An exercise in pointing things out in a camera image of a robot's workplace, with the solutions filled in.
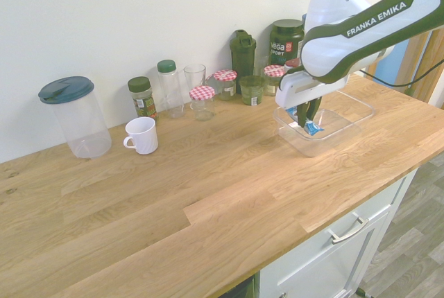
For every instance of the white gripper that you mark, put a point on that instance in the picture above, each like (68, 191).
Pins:
(301, 88)

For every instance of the blue protein bar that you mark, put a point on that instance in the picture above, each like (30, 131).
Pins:
(314, 128)

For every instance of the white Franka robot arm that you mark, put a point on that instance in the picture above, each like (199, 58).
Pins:
(350, 41)

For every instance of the clear rectangular plastic container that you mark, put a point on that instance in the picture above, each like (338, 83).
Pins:
(341, 121)

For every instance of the dark Vega protein powder tub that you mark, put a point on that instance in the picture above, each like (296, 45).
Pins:
(286, 43)

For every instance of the glass jar red checkered lid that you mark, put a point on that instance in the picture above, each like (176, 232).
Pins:
(202, 102)
(225, 85)
(273, 78)

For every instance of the short dark green tub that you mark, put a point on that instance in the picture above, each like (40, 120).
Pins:
(251, 90)

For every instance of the dark green shaker bottle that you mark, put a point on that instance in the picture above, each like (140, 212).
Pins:
(243, 57)

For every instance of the tall clear drinking glass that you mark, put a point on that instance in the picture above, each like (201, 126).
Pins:
(195, 76)

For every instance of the white cabinet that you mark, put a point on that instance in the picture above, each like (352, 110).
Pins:
(347, 242)

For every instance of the clear bottle with green lid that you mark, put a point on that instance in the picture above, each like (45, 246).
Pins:
(170, 90)

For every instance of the spice jar with dark lid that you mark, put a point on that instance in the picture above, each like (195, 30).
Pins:
(143, 98)

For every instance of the white mug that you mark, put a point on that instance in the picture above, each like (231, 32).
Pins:
(142, 136)

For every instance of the clear canister with teal lid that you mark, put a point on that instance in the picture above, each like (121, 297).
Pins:
(78, 118)

